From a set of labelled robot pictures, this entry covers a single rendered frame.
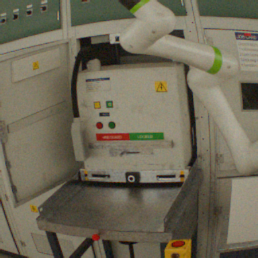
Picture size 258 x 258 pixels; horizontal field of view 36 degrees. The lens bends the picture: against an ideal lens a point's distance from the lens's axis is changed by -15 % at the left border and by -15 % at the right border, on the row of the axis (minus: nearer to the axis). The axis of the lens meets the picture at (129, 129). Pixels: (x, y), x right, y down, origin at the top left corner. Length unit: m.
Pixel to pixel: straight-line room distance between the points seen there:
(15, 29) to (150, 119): 1.00
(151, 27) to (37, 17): 1.19
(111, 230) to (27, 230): 1.27
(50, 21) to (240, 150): 1.24
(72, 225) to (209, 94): 0.77
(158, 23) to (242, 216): 0.79
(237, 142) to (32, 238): 1.68
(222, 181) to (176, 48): 0.97
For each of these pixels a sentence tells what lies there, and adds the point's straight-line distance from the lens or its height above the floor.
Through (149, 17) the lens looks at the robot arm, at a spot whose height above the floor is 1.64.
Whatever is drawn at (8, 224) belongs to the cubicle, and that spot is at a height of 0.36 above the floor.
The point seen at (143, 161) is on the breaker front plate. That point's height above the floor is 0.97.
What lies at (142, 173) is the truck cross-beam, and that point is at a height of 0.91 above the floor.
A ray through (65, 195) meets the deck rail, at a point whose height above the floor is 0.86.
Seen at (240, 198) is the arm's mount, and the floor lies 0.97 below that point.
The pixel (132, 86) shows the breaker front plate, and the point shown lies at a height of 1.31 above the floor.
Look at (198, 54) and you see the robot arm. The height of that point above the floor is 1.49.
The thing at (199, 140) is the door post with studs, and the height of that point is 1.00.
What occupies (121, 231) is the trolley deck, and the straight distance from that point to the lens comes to 1.69.
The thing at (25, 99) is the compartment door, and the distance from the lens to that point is 2.08.
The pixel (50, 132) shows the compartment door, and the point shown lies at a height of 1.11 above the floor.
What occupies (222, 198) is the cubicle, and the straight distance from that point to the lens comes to 2.26.
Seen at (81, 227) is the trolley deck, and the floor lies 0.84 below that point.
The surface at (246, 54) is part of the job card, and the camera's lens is 2.04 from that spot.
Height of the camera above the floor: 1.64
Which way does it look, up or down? 15 degrees down
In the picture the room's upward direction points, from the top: 6 degrees counter-clockwise
